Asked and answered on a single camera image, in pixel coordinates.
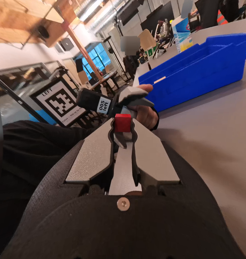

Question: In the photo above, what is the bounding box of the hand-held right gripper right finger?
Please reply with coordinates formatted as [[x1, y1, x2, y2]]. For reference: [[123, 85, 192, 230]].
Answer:
[[131, 119, 180, 187]]

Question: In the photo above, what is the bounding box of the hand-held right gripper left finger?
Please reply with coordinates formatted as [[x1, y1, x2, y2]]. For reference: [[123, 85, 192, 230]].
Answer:
[[65, 118, 116, 182]]

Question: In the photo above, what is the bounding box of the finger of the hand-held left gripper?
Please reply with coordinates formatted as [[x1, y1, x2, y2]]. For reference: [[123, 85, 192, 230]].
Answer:
[[118, 87, 150, 106], [127, 98, 155, 112]]

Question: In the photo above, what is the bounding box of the red wooden cube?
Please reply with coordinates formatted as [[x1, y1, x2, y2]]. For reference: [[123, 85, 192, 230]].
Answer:
[[114, 114, 132, 133]]

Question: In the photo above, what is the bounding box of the blue plastic bin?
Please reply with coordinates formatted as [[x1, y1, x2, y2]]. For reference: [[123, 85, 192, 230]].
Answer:
[[138, 32, 246, 113]]

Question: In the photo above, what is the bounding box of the grey desk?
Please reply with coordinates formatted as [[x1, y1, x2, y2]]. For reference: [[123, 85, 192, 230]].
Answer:
[[133, 17, 246, 259]]

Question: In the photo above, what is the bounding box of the person's left hand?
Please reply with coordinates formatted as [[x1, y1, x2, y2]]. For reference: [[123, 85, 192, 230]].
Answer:
[[135, 84, 159, 131]]

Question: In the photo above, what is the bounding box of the framed black-white marker sign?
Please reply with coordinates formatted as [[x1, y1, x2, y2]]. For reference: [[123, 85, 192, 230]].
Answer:
[[30, 79, 87, 128]]

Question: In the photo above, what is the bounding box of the tan wooden board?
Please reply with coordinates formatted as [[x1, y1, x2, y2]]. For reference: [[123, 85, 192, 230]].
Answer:
[[138, 29, 157, 49]]

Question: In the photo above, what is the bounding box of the white blue wipes canister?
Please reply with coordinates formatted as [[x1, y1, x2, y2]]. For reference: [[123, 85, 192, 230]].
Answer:
[[172, 18, 193, 54]]

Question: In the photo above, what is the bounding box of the black round ceiling fixture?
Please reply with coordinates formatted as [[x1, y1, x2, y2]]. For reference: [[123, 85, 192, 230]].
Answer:
[[38, 25, 50, 39]]

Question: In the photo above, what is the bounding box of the black monitor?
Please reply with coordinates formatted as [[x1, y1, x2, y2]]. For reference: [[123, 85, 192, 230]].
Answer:
[[140, 1, 175, 33]]

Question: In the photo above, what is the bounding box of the orange traffic cone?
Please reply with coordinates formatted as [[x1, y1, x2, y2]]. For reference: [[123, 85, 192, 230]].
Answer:
[[217, 10, 229, 25]]

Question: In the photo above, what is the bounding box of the black wall speaker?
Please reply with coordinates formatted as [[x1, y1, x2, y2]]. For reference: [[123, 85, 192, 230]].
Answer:
[[60, 38, 74, 51]]

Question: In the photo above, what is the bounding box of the silver ventilation duct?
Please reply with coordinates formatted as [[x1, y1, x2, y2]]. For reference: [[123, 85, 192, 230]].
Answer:
[[74, 0, 135, 35]]

